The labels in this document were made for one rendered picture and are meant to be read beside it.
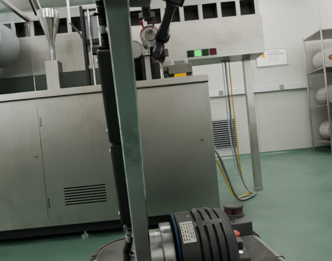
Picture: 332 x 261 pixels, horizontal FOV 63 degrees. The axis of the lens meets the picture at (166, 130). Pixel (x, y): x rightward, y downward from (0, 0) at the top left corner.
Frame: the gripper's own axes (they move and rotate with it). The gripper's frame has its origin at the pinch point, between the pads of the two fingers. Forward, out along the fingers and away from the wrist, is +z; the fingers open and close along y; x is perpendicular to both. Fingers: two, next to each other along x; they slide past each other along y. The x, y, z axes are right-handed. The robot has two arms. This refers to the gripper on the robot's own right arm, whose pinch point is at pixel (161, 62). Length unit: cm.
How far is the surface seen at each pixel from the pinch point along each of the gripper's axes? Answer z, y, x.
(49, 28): -13, -77, 31
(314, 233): 11, 69, -117
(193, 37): 13.8, 27.9, 37.3
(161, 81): -17.8, -1.7, -31.4
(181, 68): -1.7, 13.0, -8.4
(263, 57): 199, 170, 180
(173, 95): -11.2, 4.7, -37.3
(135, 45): -8.6, -16.8, 10.2
